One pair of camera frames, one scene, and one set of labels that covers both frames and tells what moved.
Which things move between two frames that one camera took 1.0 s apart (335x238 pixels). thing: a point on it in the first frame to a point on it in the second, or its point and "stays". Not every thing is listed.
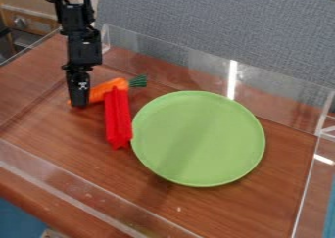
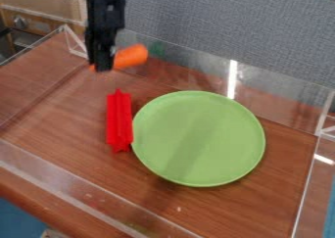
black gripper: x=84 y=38 to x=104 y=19
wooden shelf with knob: x=27 y=21 stays
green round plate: x=199 y=137 stays
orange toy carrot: x=99 y=90 to x=128 y=55
